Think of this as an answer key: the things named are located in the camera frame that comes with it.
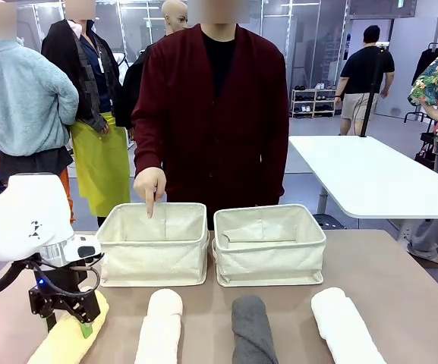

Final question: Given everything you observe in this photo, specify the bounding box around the bald mannequin in black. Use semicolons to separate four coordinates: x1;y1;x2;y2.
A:
121;0;189;130

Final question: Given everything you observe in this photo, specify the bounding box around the man in black t-shirt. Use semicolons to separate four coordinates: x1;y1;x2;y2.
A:
334;24;396;137

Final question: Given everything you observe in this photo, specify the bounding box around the black clothes rack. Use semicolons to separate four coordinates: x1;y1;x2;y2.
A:
404;41;438;124

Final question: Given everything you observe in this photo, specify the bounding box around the white table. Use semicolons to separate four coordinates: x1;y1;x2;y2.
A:
288;135;438;242

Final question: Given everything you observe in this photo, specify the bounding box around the mannequin with yellow apron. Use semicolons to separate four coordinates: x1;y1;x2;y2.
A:
41;0;132;228

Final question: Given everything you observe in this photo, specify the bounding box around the cream fabric basket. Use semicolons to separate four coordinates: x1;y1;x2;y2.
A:
211;203;327;287
95;202;210;288

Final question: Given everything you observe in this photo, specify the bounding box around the person's right hand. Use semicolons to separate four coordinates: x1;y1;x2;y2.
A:
133;166;167;220

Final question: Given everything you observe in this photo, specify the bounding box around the person's right forearm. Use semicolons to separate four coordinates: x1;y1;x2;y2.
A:
131;108;166;177

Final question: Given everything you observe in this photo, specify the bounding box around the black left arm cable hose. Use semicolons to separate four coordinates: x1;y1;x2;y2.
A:
0;260;33;303

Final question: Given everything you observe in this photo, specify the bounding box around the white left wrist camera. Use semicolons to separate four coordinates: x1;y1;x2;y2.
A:
65;234;102;262

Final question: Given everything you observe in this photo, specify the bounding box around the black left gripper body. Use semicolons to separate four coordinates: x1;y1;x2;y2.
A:
28;262;90;316

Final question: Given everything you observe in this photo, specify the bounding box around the person in maroon cardigan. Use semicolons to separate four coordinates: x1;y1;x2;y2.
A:
131;22;291;231

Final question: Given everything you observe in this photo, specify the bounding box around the black tripod pole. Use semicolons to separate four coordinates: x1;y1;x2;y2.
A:
359;45;389;138

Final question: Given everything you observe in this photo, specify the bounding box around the yellow towel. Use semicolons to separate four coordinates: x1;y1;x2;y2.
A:
27;290;110;364

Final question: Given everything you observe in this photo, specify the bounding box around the white towel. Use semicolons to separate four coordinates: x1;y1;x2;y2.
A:
310;287;387;364

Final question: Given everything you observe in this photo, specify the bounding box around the black stool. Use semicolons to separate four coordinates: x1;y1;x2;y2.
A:
312;213;347;231

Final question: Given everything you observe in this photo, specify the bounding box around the mannequin in blue fleece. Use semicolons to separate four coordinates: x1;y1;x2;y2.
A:
0;0;80;224

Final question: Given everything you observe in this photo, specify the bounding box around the cream rolled towel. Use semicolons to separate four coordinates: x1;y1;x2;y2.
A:
134;288;184;364

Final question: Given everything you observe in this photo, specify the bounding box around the person's left forearm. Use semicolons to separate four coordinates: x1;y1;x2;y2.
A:
258;124;291;208

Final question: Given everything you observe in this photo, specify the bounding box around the white shoe rack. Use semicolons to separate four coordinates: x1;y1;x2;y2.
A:
290;83;337;119

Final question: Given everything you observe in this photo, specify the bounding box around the grey towel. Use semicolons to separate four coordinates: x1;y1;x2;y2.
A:
231;294;279;364

